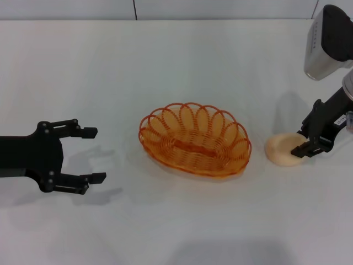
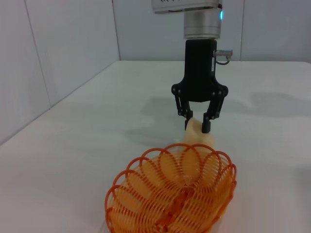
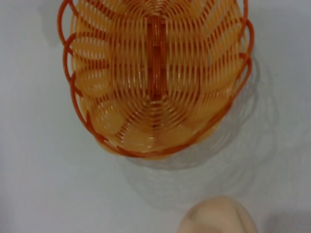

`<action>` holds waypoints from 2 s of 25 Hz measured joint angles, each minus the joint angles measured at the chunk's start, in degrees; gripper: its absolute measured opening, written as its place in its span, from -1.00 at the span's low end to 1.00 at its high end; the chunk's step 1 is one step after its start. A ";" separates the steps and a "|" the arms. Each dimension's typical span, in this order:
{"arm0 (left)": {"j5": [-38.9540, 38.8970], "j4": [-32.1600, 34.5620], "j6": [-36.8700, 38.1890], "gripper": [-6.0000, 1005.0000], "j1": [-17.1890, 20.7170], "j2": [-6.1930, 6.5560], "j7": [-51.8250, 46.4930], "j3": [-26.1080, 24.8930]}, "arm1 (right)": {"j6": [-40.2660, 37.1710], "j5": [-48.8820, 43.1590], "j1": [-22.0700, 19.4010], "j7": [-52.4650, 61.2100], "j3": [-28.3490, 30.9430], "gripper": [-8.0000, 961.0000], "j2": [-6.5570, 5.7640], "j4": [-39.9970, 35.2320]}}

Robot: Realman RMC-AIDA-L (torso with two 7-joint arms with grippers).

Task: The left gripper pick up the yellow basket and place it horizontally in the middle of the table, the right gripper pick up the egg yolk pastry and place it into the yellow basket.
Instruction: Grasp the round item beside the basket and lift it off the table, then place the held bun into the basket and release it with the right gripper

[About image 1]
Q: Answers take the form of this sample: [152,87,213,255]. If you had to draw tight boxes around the orange woven plastic basket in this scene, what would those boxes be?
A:
[138,102,253,178]

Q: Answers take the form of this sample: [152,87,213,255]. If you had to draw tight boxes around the pale steamed bun toy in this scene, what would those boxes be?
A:
[264,132,308,168]

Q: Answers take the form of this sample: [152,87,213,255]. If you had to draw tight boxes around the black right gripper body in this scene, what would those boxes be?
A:
[297,86,353,153]

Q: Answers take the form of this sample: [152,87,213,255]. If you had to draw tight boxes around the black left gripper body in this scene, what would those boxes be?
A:
[0,120,66,193]

